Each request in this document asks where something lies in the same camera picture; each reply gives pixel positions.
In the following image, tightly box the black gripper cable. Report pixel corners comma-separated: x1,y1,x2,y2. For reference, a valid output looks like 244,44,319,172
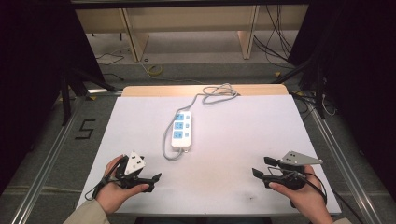
267,166,366,224
84,155,127,202

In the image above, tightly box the grey power strip cable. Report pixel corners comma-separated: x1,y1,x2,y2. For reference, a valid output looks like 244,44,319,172
161,82,241,161

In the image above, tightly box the thin white cable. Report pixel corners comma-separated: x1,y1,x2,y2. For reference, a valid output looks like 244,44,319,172
320,92,338,118

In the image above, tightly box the beige wooden desk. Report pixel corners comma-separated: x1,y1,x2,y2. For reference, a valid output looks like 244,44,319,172
75,4,310,63

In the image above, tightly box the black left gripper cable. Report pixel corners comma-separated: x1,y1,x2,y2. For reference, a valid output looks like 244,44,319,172
84,155,127,202

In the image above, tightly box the person's right hand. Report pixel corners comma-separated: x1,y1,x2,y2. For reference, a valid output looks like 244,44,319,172
268,164,329,219

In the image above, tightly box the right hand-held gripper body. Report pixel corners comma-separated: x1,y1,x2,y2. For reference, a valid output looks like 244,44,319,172
266,150,324,191

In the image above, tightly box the person's left hand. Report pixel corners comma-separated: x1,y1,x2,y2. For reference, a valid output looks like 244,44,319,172
94,154,150,217

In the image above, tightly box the white table cover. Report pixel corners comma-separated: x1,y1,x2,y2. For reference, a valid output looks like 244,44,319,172
76,94,343,217

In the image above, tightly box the black tripod stand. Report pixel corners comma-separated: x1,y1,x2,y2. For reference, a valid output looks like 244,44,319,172
59,65,117,127
273,57,330,119

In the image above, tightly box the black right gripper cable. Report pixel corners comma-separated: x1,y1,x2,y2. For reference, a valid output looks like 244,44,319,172
267,166,366,224

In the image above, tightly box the black curtain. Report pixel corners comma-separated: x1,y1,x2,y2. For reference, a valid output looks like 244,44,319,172
0,0,106,196
288,0,396,200

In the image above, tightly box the aluminium floor rail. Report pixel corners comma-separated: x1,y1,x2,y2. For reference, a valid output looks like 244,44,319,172
303,92,385,224
10,89,123,224

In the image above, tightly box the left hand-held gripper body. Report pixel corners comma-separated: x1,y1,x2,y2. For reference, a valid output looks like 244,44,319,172
114,150,155,191

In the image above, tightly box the white power strip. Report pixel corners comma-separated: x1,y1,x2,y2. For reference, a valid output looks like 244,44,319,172
170,110,193,154

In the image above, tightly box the thin black floor cable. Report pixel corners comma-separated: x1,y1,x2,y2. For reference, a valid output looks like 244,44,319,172
94,50,126,82

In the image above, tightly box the bundle of black cables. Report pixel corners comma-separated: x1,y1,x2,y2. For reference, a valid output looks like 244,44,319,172
252,4,301,70

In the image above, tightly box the yellow coiled cable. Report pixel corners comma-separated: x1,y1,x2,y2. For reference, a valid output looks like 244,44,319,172
146,63,164,77

